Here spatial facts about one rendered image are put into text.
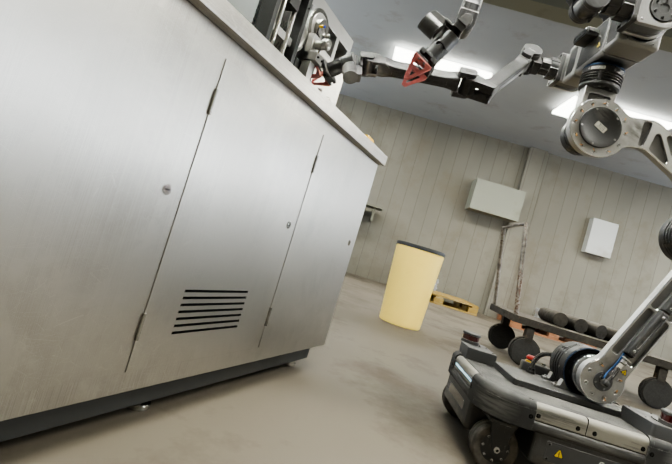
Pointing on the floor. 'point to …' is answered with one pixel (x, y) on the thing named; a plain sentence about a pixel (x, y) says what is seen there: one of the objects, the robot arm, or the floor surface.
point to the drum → (410, 284)
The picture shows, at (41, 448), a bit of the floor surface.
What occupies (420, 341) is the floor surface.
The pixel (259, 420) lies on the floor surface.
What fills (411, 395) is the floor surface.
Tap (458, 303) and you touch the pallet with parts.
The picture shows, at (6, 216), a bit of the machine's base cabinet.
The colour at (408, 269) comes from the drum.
